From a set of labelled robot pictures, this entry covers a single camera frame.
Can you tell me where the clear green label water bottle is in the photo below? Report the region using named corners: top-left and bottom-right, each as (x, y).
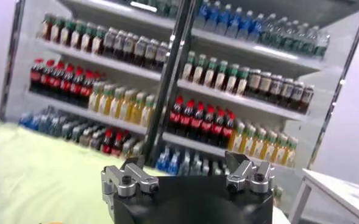
top-left (270, 16), bottom-right (288, 49)
top-left (302, 26), bottom-right (320, 56)
top-left (291, 23), bottom-right (310, 54)
top-left (260, 13), bottom-right (277, 46)
top-left (179, 151), bottom-right (192, 177)
top-left (49, 117), bottom-right (63, 137)
top-left (281, 19), bottom-right (299, 51)
top-left (313, 29), bottom-right (331, 59)
top-left (190, 153), bottom-right (202, 177)
top-left (38, 114), bottom-right (52, 134)

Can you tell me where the beverage display cooler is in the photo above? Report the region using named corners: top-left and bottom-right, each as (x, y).
top-left (154, 0), bottom-right (359, 183)
top-left (0, 0), bottom-right (186, 167)

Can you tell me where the blue label water bottle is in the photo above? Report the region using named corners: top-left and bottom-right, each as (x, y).
top-left (156, 145), bottom-right (171, 172)
top-left (215, 3), bottom-right (232, 36)
top-left (194, 0), bottom-right (212, 30)
top-left (18, 111), bottom-right (34, 127)
top-left (28, 113), bottom-right (43, 131)
top-left (226, 6), bottom-right (243, 38)
top-left (168, 149), bottom-right (182, 176)
top-left (236, 10), bottom-right (255, 41)
top-left (247, 13), bottom-right (265, 43)
top-left (205, 1), bottom-right (222, 33)

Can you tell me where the red cap cola bottle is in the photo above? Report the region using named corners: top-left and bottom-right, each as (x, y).
top-left (101, 129), bottom-right (113, 155)
top-left (60, 64), bottom-right (75, 101)
top-left (179, 99), bottom-right (196, 137)
top-left (40, 60), bottom-right (55, 95)
top-left (210, 108), bottom-right (227, 146)
top-left (199, 105), bottom-right (216, 143)
top-left (49, 62), bottom-right (65, 98)
top-left (169, 96), bottom-right (185, 133)
top-left (80, 70), bottom-right (94, 107)
top-left (69, 67), bottom-right (85, 104)
top-left (29, 58), bottom-right (44, 92)
top-left (190, 102), bottom-right (205, 140)
top-left (220, 111), bottom-right (236, 149)
top-left (111, 131), bottom-right (124, 157)

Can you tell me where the light green polo shirt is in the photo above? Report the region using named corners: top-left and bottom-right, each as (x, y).
top-left (0, 121), bottom-right (168, 224)

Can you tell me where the glass cooler door black frame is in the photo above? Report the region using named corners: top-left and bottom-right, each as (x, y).
top-left (0, 0), bottom-right (27, 122)
top-left (306, 5), bottom-right (359, 170)

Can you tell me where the white side table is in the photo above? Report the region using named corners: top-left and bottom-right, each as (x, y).
top-left (288, 168), bottom-right (359, 224)

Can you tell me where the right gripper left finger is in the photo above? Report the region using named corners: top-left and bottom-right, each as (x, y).
top-left (101, 155), bottom-right (160, 213)

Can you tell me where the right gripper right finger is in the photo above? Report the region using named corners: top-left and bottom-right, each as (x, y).
top-left (224, 150), bottom-right (277, 195)

